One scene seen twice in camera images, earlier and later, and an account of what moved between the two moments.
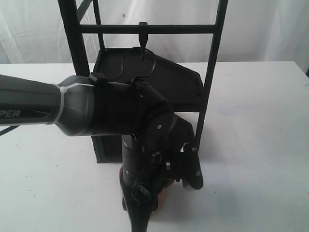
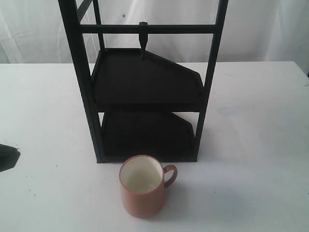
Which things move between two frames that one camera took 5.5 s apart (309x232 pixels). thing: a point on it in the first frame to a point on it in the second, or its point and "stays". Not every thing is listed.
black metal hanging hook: (143, 36) stays
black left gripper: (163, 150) to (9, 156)
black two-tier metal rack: (179, 61) stays
